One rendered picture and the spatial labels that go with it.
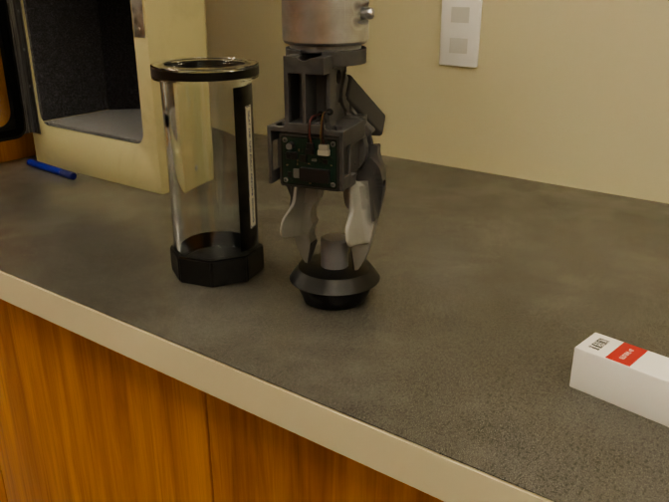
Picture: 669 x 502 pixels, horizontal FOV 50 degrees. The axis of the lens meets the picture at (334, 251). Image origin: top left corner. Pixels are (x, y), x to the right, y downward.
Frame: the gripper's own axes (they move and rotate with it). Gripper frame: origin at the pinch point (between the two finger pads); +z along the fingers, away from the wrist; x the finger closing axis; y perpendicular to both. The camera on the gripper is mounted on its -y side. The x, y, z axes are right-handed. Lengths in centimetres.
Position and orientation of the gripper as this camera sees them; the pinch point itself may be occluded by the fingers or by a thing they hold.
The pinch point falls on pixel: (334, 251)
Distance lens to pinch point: 72.1
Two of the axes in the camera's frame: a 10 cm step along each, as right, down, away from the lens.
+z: 0.0, 9.3, 3.7
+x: 9.3, 1.3, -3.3
